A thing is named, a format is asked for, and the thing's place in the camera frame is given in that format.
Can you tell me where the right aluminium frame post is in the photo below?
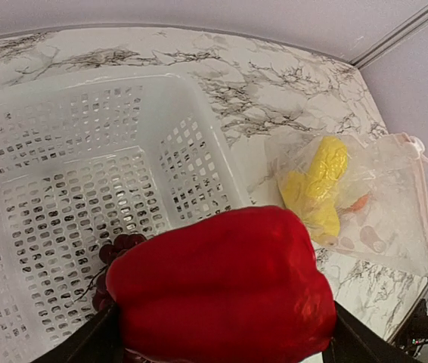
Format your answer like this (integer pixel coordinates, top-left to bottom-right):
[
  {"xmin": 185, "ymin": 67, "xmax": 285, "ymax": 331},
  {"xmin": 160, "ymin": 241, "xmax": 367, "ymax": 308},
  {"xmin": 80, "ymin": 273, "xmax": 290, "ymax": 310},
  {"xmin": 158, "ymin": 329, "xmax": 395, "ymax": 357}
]
[{"xmin": 349, "ymin": 5, "xmax": 428, "ymax": 70}]

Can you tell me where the white plastic basket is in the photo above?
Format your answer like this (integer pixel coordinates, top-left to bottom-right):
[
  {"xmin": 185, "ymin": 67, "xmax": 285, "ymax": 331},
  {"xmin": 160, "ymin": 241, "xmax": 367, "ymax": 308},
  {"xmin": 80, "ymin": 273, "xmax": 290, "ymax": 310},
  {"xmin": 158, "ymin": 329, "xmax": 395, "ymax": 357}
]
[{"xmin": 0, "ymin": 68, "xmax": 250, "ymax": 362}]

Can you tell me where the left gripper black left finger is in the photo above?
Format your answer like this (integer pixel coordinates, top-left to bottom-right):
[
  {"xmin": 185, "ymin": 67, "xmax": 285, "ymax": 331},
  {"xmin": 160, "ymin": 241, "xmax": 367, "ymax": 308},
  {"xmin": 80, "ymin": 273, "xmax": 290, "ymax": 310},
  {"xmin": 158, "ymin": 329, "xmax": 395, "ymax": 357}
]
[{"xmin": 39, "ymin": 304, "xmax": 124, "ymax": 363}]

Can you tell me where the red toy bell pepper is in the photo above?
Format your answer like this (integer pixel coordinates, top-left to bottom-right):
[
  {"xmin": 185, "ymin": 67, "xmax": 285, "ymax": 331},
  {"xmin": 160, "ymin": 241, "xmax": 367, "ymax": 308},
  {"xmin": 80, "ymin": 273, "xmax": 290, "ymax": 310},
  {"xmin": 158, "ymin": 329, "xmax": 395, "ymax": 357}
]
[{"xmin": 106, "ymin": 206, "xmax": 337, "ymax": 362}]

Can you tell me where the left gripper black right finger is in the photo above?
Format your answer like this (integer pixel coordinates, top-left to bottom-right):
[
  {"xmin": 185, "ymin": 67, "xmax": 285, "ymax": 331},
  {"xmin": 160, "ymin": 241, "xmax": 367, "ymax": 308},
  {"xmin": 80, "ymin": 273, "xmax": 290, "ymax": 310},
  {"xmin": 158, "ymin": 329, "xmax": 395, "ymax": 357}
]
[{"xmin": 322, "ymin": 302, "xmax": 418, "ymax": 363}]

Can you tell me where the clear zip top bag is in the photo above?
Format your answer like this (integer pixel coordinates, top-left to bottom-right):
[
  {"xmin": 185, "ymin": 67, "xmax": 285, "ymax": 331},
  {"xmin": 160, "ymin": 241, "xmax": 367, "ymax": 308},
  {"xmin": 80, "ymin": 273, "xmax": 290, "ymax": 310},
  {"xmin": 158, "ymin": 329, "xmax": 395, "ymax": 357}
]
[{"xmin": 265, "ymin": 132, "xmax": 428, "ymax": 277}]

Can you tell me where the yellow toy banana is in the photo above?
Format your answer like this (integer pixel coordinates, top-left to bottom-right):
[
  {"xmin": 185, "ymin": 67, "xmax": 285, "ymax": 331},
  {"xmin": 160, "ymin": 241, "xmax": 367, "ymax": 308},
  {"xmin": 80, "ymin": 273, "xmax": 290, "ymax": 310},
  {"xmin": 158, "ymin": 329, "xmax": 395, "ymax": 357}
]
[{"xmin": 280, "ymin": 171, "xmax": 340, "ymax": 247}]

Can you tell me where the purple toy grape bunch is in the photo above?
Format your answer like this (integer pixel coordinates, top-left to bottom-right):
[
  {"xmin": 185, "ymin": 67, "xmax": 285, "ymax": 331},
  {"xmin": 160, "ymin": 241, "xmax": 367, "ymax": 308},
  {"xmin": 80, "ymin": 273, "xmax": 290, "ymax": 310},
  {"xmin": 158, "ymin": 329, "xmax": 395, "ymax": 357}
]
[{"xmin": 73, "ymin": 233, "xmax": 147, "ymax": 313}]

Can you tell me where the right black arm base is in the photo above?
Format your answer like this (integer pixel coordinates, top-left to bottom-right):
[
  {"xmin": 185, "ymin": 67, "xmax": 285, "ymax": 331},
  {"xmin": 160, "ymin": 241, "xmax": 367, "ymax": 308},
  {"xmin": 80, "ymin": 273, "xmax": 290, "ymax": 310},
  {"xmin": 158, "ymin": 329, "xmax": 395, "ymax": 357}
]
[{"xmin": 392, "ymin": 299, "xmax": 428, "ymax": 361}]

